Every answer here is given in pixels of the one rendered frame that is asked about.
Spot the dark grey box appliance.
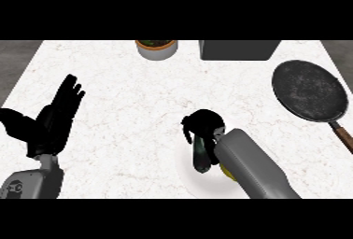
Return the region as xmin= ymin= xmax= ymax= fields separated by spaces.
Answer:
xmin=198 ymin=39 xmax=282 ymax=62

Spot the white round plate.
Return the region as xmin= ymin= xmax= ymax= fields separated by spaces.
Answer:
xmin=175 ymin=127 xmax=252 ymax=200

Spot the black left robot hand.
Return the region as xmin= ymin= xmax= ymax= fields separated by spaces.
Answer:
xmin=0 ymin=74 xmax=87 ymax=159

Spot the black frying pan wooden handle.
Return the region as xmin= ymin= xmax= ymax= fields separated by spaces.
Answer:
xmin=270 ymin=59 xmax=353 ymax=155

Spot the white plant pot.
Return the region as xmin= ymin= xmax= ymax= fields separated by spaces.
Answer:
xmin=134 ymin=39 xmax=178 ymax=62

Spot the yellow fruit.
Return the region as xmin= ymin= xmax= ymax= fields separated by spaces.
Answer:
xmin=218 ymin=163 xmax=239 ymax=183

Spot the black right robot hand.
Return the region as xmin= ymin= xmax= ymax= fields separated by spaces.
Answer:
xmin=178 ymin=108 xmax=227 ymax=166

